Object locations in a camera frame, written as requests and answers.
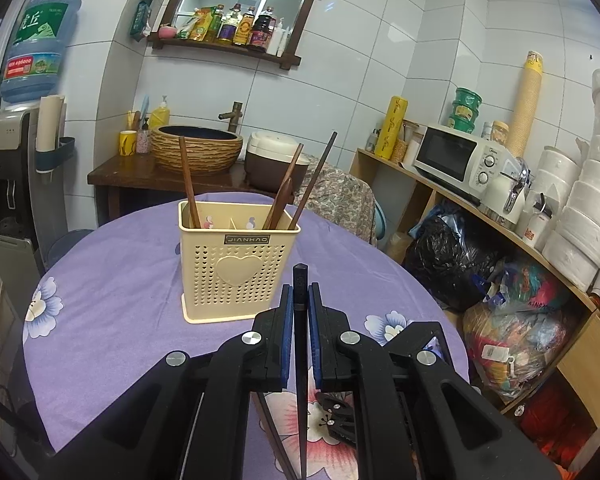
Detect red plastic bag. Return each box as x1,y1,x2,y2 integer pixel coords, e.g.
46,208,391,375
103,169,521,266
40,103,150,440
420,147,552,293
520,385,600,467

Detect black chopstick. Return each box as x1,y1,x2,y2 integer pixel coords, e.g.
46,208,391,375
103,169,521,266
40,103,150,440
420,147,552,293
292,263,311,480

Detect black plastic bag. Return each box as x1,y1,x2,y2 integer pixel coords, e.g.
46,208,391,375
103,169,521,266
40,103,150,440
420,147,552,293
405,200,503,313

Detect bamboo style faucet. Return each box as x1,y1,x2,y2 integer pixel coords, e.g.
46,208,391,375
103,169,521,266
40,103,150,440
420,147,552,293
217,101,244,135

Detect blue-grey cup holder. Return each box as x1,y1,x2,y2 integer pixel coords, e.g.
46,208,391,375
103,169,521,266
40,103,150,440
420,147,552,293
35,136,76,173

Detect yellow roll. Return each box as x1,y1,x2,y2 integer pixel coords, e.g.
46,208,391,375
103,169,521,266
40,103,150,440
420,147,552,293
375,96,409,161

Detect floral cloth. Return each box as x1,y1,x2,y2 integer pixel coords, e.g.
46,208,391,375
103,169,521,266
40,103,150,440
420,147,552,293
260,162,379,247

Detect white microwave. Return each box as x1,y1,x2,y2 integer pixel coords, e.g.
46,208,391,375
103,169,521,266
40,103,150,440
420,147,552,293
412,124,506,198

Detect dark wooden washstand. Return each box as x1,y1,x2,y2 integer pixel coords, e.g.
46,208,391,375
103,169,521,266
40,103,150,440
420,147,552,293
87,152,281,221

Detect white electric kettle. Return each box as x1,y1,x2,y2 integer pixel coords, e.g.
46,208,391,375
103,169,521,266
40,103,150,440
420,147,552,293
482,157,532,227

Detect woven stick holder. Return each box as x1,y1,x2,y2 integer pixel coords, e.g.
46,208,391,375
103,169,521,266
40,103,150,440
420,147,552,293
391,121,412,163

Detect tall stack of paper cups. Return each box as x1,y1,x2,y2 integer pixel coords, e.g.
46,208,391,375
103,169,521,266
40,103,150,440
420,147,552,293
509,51,543,158

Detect grey water dispenser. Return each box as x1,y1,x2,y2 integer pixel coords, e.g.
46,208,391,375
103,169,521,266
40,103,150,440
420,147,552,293
0,110,48,273

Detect woven pattern basin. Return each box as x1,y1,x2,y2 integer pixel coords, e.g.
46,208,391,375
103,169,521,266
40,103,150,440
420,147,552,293
151,125,244,177

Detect stacks of white disposable bowls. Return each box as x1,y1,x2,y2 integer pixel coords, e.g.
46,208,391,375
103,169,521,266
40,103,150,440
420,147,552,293
542,67,600,297

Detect white bottle red label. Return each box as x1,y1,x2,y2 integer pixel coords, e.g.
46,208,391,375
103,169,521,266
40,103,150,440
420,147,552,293
522,195,553,251

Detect wooden framed mirror shelf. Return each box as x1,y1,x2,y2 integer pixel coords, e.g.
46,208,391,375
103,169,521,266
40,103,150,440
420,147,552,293
147,0,327,72

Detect white brown rice cooker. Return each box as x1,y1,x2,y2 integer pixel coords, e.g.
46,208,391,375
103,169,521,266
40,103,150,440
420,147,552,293
243,131,311,192

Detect blue water jug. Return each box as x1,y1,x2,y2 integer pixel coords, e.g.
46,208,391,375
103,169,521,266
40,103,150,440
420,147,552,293
0,0,82,106

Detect purple floral tablecloth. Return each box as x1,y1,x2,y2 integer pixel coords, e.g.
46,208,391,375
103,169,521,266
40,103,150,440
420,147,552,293
22,192,471,480

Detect orange yellow plastic bag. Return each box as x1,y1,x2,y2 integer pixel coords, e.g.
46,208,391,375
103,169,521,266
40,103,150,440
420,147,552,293
462,300,573,402

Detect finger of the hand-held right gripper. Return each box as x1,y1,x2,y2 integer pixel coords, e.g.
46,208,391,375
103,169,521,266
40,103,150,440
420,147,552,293
381,320,470,385
316,394,357,447

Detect wooden shelf unit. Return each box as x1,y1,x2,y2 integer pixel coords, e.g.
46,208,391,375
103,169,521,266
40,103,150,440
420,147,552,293
350,147,600,416

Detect pink floral pump bottle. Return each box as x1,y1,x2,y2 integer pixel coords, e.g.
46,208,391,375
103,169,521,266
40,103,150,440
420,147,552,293
136,119,152,155

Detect light blue plastic basin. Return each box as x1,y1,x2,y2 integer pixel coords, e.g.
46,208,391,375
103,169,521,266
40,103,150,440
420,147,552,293
372,200,387,241

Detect yellow soap bottle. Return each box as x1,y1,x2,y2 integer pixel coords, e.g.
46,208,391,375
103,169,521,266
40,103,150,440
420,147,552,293
149,95,171,131

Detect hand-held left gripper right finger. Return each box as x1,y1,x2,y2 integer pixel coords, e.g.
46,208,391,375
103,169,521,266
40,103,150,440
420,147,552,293
307,283,563,480

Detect stack of white paper cups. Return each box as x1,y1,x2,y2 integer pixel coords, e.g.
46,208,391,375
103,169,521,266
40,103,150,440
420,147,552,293
36,95,66,153

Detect dark brown chopstick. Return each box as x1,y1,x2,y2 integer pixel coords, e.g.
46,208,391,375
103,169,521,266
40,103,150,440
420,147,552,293
286,131,338,231

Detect green hanging packet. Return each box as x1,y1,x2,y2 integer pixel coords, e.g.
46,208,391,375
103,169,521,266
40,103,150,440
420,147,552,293
130,0,154,42

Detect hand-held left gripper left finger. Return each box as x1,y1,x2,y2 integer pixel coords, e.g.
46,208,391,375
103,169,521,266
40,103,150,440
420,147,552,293
42,284,296,480

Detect clear bag of colourful items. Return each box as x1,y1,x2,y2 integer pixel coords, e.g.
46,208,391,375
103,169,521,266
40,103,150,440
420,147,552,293
490,259,576,313

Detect cream perforated utensil holder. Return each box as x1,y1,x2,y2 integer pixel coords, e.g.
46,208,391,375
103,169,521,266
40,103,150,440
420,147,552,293
178,199,302,325

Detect row of condiment bottles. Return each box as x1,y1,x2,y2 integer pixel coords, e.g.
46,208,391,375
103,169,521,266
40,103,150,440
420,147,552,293
177,4,291,58

